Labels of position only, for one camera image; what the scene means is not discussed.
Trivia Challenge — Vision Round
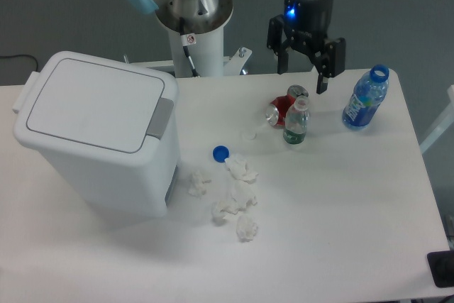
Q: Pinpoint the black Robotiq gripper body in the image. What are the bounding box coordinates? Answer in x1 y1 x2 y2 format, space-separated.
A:
282 0 333 58

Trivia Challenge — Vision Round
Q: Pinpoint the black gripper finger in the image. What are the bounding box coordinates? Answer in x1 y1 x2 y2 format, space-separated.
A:
267 15 296 75
309 38 346 94

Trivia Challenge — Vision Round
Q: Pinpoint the white push-top trash can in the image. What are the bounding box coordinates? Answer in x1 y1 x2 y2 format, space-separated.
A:
13 51 180 217

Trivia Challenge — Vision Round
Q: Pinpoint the crushed red soda can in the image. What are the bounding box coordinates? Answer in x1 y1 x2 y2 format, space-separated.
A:
265 84 309 128

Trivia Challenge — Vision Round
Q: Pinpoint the blue plastic drink bottle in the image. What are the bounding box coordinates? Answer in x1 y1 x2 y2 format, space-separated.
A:
342 65 389 131

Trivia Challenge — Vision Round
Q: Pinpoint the small clear green-label bottle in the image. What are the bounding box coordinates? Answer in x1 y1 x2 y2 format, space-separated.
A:
283 95 309 145

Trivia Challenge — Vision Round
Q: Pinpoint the blue bottle cap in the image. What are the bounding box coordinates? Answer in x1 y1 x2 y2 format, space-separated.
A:
212 145 230 163

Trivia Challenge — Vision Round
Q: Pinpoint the crumpled white tissue top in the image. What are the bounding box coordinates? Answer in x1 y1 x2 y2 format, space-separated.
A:
225 154 258 183

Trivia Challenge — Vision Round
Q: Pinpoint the crumpled white tissue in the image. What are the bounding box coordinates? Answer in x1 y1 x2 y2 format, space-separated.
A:
236 214 258 242
211 199 240 225
231 180 258 210
225 154 258 183
187 170 211 198

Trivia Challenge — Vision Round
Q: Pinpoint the crumpled white tissue middle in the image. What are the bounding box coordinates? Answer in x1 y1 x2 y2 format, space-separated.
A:
231 180 258 210

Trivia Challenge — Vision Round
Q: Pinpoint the crumpled white tissue lower left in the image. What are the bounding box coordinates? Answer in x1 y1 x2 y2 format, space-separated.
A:
211 199 240 225

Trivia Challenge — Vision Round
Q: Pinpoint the crumpled white tissue bottom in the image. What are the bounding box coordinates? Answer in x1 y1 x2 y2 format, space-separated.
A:
236 214 258 242

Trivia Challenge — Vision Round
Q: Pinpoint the black device at table edge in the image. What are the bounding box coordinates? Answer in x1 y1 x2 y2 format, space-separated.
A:
427 250 453 288

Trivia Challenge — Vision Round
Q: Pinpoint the white frame at right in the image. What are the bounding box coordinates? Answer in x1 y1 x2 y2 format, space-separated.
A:
419 85 453 155

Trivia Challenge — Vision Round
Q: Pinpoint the black cable on floor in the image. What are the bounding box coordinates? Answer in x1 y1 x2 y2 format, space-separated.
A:
0 54 39 72

